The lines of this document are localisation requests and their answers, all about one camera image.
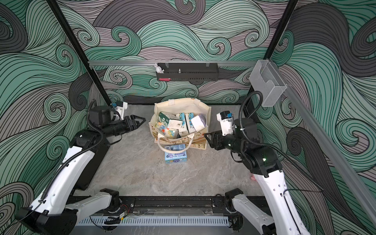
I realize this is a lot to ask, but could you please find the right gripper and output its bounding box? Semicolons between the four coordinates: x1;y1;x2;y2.
205;128;245;154

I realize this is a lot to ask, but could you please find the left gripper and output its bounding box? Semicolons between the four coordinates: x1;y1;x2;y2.
101;115;145;139

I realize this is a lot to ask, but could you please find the floral canvas tote bag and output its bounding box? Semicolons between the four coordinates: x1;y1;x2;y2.
149;98;212;154

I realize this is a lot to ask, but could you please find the purple tissue pack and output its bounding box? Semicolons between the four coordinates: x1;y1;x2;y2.
191;114;207;132

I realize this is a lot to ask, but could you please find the green white tissue pack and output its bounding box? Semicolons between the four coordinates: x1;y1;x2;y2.
179;113;196;136

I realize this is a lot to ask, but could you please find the blue cartoon tissue pack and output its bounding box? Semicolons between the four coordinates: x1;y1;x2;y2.
155;122;179;139

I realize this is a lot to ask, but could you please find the light blue tissue pack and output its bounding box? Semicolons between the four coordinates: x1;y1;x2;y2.
164;144;188;164

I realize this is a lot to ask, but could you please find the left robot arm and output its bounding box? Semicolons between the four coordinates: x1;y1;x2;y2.
15;112;146;235

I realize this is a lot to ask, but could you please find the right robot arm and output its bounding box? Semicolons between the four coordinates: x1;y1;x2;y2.
205;115;309;235

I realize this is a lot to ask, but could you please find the black hard carry case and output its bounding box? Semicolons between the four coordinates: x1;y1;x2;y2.
74;138;110;191

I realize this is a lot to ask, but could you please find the white bunny figurine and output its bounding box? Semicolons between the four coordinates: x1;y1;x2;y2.
154;63;164;73

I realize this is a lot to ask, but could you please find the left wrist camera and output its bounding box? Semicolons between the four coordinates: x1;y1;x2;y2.
112;101;128;120

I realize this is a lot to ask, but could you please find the clear plastic wall bin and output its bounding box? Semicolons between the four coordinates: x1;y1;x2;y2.
249;60;287;107

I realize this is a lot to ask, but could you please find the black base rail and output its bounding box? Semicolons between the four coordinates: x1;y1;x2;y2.
55;195;291;215

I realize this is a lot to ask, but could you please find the white cable duct strip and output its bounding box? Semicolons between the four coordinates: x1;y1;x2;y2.
76;215;230;227

